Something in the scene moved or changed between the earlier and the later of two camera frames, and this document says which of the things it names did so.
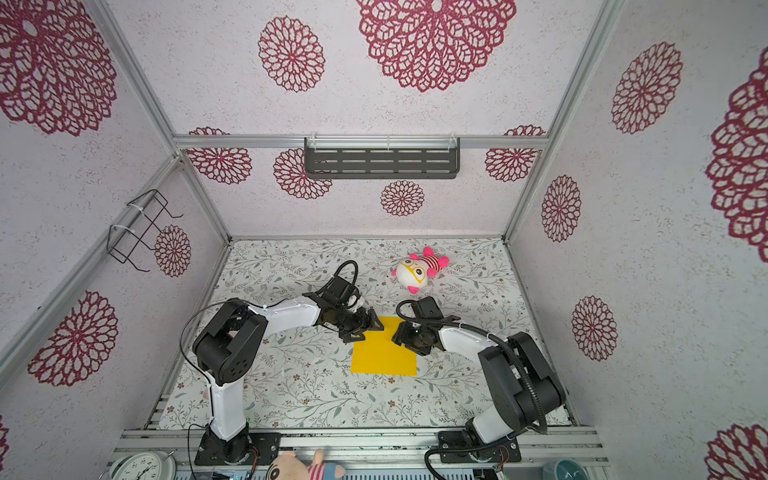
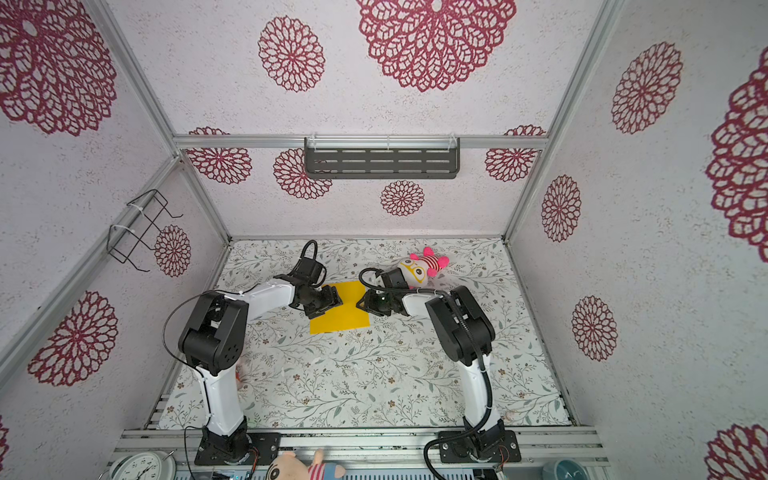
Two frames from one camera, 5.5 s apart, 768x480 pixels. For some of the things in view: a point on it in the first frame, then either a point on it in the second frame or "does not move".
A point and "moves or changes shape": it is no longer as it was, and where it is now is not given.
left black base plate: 215,451 does not move
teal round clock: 564,469 does not move
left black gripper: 371,317 → 332,298
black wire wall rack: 143,229 does not move
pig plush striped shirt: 292,467 does not move
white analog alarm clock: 145,465 does not move
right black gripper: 403,330 → 369,305
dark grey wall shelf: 382,158 does not move
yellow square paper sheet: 379,354 moves or changes shape
